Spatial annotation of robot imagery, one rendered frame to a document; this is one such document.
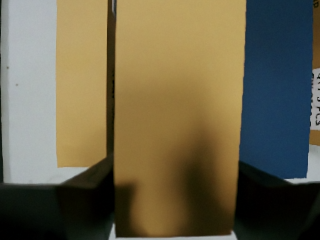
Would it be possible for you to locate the brown cardboard carton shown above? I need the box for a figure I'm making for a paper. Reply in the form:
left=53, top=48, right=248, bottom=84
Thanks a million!
left=114, top=0, right=246, bottom=238
left=309, top=0, right=320, bottom=146
left=56, top=0, right=117, bottom=168

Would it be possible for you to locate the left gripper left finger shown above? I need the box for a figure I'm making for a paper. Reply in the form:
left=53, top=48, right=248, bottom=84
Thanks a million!
left=0, top=152, right=114, bottom=240

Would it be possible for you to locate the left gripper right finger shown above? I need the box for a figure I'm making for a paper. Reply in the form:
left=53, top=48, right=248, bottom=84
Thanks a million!
left=233, top=160, right=320, bottom=240

